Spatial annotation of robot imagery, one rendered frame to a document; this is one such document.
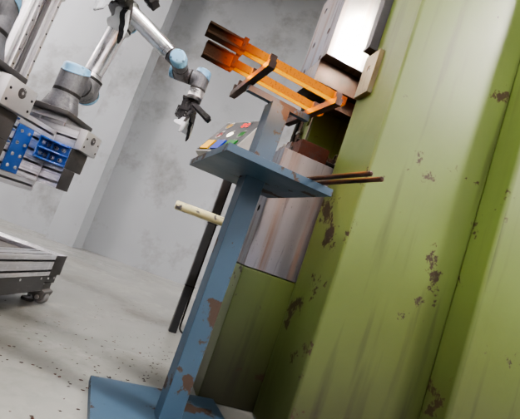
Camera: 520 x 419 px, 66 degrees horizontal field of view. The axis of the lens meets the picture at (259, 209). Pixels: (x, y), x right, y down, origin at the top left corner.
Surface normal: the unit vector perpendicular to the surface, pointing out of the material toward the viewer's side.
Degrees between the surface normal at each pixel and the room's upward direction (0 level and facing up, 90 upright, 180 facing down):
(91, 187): 90
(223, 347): 90
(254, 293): 90
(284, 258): 90
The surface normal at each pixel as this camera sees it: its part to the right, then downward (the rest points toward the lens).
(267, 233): 0.29, -0.02
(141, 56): -0.03, -0.13
